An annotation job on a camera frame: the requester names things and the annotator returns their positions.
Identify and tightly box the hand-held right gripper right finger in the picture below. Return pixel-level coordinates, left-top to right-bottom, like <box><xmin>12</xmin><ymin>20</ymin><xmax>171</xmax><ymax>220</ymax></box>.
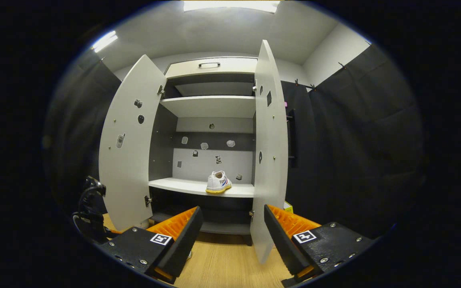
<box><xmin>263</xmin><ymin>204</ymin><xmax>375</xmax><ymax>286</ymax></box>

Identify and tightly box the white shoe cabinet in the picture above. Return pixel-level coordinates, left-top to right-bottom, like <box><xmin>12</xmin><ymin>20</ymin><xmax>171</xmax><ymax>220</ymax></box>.
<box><xmin>148</xmin><ymin>57</ymin><xmax>260</xmax><ymax>245</ymax></box>

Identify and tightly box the ceiling light panel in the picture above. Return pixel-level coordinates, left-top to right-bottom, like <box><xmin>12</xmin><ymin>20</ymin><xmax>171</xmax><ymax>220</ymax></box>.
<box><xmin>91</xmin><ymin>30</ymin><xmax>118</xmax><ymax>53</ymax></box>
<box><xmin>183</xmin><ymin>0</ymin><xmax>280</xmax><ymax>13</ymax></box>

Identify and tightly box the white shoe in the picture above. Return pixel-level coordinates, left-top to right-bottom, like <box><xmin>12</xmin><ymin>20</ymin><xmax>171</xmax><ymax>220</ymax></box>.
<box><xmin>206</xmin><ymin>171</ymin><xmax>232</xmax><ymax>194</ymax></box>

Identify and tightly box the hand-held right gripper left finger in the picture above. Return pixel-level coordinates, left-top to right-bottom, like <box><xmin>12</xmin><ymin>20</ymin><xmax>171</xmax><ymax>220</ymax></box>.
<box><xmin>100</xmin><ymin>206</ymin><xmax>204</xmax><ymax>284</ymax></box>

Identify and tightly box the white cabinet door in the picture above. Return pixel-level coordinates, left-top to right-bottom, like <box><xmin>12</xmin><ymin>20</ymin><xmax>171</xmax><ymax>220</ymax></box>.
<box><xmin>250</xmin><ymin>39</ymin><xmax>289</xmax><ymax>264</ymax></box>
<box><xmin>98</xmin><ymin>54</ymin><xmax>168</xmax><ymax>232</ymax></box>

